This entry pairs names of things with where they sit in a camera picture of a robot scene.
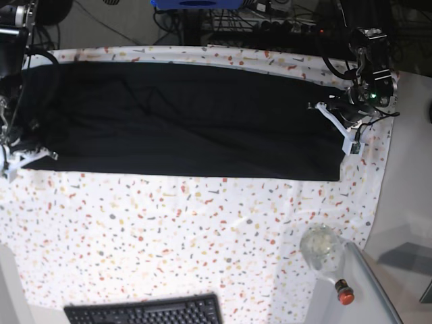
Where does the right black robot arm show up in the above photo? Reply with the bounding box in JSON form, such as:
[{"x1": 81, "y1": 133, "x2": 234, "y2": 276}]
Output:
[{"x1": 1, "y1": 1, "x2": 59, "y2": 161}]

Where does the blue box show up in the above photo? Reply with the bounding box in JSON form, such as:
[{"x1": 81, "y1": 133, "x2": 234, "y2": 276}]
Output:
[{"x1": 150, "y1": 0, "x2": 255, "y2": 10}]

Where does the black wire rack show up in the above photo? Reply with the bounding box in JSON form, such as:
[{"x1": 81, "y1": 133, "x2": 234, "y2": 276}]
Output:
[{"x1": 198, "y1": 7, "x2": 273, "y2": 33}]

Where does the black computer keyboard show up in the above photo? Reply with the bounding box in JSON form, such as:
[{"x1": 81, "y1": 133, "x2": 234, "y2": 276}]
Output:
[{"x1": 63, "y1": 294, "x2": 223, "y2": 324}]

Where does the clear bottle orange cap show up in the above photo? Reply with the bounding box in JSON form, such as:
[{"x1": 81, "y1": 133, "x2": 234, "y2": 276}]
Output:
[{"x1": 300, "y1": 224, "x2": 355, "y2": 306}]

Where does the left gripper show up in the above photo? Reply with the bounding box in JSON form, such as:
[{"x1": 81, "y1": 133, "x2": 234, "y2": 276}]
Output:
[{"x1": 329, "y1": 95, "x2": 376, "y2": 128}]

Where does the black power strip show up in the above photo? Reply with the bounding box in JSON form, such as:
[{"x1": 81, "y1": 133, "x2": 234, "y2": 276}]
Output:
[{"x1": 252, "y1": 18, "x2": 317, "y2": 34}]

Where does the black t-shirt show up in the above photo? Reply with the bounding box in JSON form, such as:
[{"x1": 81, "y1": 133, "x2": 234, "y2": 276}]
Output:
[{"x1": 18, "y1": 62, "x2": 344, "y2": 182}]

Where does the terrazzo pattern tablecloth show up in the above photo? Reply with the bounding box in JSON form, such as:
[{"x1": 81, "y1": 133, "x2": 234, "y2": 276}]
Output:
[{"x1": 1, "y1": 46, "x2": 397, "y2": 323}]

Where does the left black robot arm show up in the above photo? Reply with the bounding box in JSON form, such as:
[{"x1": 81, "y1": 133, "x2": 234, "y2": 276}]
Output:
[{"x1": 315, "y1": 1, "x2": 396, "y2": 128}]

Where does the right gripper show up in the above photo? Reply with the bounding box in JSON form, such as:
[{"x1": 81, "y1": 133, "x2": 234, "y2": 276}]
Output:
[{"x1": 1, "y1": 128, "x2": 44, "y2": 159}]

